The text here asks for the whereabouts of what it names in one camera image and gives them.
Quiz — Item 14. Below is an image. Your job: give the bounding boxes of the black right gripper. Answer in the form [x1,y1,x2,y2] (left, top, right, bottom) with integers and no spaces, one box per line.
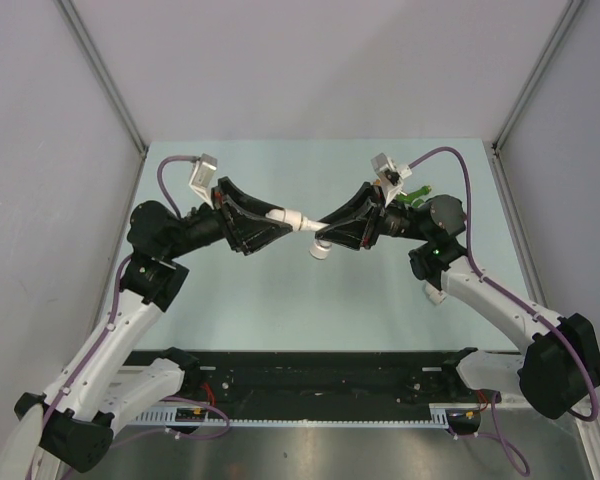
[315,182,431,251]

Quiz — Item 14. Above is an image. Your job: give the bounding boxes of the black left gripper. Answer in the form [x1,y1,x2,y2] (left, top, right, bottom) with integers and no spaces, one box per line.
[164,177,291,260]

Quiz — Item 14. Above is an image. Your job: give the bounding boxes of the white elbow pipe fitting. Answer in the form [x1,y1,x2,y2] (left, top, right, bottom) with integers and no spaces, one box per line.
[423,282,447,306]
[266,209,306,232]

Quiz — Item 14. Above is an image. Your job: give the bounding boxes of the grey white water faucet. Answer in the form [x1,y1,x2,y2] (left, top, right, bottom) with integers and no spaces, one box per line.
[297,215,332,260]

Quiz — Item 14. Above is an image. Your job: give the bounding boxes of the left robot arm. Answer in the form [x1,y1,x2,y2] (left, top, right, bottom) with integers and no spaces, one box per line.
[14,177,385,473]

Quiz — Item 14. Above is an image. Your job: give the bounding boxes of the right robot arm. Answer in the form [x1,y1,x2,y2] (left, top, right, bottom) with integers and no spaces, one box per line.
[315,183,600,421]

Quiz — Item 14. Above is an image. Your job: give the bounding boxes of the green water faucet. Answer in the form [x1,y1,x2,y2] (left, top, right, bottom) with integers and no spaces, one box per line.
[395,185,432,207]

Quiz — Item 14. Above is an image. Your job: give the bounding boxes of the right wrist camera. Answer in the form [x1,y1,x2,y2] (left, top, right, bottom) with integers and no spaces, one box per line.
[371,153,412,206]

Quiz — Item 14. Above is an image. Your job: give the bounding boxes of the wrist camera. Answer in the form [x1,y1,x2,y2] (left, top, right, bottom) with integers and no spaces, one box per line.
[188,154,217,206]
[371,153,412,206]

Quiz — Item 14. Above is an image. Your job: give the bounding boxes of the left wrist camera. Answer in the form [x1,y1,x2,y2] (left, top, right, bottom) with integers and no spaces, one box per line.
[188,154,217,206]

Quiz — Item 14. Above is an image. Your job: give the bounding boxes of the aluminium frame post right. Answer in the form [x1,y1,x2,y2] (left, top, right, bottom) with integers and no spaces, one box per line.
[492,0,586,151]

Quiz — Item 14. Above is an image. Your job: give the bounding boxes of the aluminium frame post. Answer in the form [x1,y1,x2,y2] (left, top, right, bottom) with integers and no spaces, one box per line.
[54,0,149,159]
[492,0,586,151]

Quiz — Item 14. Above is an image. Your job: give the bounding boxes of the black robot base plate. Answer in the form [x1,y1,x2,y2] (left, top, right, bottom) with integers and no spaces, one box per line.
[129,349,486,421]

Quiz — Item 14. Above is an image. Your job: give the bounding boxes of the white slotted cable duct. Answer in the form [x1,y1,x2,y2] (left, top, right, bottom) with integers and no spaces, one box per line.
[124,403,481,430]

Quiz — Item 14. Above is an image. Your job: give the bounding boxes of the aluminium frame post left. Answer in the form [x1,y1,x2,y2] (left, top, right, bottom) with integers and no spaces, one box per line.
[54,0,149,159]

